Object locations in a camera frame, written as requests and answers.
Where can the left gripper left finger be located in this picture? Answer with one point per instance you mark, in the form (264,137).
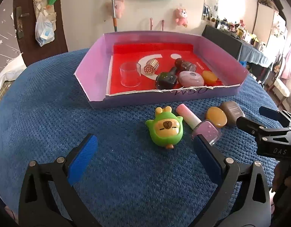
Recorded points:
(48,197)

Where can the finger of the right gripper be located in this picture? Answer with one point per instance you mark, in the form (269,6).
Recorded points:
(251,127)
(283,117)

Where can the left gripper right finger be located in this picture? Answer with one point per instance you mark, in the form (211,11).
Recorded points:
(241,197)

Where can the brown eyeshadow compact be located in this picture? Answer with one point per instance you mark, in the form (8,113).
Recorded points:
(232,112)

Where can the orange round soap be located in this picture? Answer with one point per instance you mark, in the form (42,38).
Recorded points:
(216,116)

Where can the pink nail polish bottle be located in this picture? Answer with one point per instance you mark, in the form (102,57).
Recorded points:
(204,128)

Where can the green capybara toy roller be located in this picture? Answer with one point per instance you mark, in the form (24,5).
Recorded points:
(166,130)

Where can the red cap glitter jar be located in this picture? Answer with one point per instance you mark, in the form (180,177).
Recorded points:
(183,65)

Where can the person's right hand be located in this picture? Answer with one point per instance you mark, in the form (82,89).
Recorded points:
(279,177)

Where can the orange soap in tray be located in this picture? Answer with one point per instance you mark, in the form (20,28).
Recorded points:
(209,78)

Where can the pink oval compact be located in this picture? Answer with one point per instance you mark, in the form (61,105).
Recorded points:
(190,79)

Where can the side table dark cloth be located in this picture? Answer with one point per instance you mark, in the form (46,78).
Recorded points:
(243,52)

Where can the white cabinet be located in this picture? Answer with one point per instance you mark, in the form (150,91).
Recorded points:
(271,29)

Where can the black nail polish bottle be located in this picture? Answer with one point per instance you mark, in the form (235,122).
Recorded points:
(166,80)

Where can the red paper tray liner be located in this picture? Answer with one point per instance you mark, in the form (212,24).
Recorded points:
(154,58)

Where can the clear plastic cup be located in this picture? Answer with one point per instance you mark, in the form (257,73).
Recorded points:
(130,74)

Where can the purple cardboard tray box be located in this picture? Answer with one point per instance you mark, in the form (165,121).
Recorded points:
(99,73)

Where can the plastic bag on door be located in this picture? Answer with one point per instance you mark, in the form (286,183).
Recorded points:
(44,32)

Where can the beige hanging door organizer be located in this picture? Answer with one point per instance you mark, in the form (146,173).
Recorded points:
(47,10)

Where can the dark brown door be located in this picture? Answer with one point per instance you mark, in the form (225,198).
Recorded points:
(25,22)

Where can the pink plush right wall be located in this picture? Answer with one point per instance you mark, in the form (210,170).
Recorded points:
(181,17)

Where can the pink plush wall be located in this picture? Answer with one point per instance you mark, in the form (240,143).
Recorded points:
(181,17)
(120,8)

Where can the orange handled broom stick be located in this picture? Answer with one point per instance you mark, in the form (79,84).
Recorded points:
(114,16)

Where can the pink plush left wall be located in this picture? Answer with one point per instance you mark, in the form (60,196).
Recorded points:
(120,8)

